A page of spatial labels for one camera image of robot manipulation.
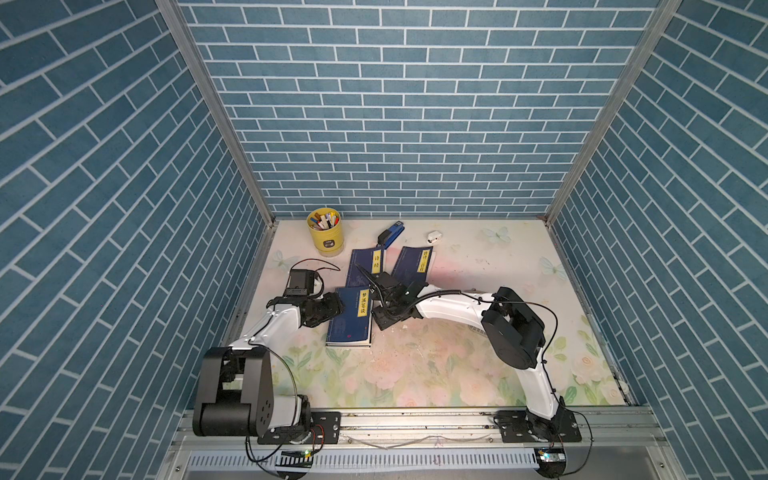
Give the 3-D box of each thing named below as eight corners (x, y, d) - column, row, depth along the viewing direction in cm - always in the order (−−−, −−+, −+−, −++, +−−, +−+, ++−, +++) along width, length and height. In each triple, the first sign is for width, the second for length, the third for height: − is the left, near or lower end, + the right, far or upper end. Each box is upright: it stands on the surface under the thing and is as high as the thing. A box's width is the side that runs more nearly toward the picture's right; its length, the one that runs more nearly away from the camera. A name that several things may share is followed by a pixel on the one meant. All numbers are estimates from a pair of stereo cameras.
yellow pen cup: (310, 257, 109) (302, 233, 99) (316, 232, 117) (309, 207, 107) (342, 257, 109) (336, 233, 99) (346, 232, 118) (341, 207, 107)
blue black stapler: (376, 244, 114) (375, 238, 111) (395, 224, 121) (395, 218, 118) (386, 250, 112) (385, 243, 109) (405, 229, 119) (405, 223, 116)
